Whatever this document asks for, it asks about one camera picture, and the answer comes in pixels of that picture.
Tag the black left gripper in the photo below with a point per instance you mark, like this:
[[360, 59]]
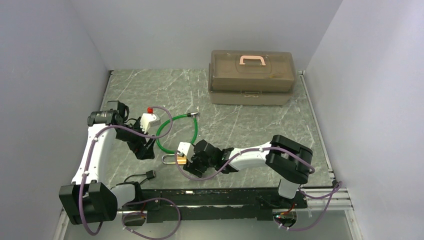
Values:
[[141, 151]]

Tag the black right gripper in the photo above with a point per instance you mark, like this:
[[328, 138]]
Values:
[[191, 166]]

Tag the black cable padlock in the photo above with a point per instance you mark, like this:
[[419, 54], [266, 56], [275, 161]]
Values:
[[149, 175]]

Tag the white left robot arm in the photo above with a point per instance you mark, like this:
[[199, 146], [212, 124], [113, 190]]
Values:
[[87, 199]]

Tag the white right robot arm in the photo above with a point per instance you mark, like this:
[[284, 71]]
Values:
[[290, 159]]

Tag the brass padlock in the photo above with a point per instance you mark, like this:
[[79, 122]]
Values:
[[171, 159]]

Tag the brown plastic toolbox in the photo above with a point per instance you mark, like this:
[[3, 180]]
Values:
[[255, 78]]

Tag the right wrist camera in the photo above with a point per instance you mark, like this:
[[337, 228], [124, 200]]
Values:
[[186, 150]]

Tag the green cable lock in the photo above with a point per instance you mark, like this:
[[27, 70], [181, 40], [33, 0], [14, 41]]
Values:
[[193, 115]]

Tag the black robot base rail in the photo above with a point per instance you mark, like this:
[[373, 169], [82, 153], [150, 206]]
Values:
[[260, 203]]

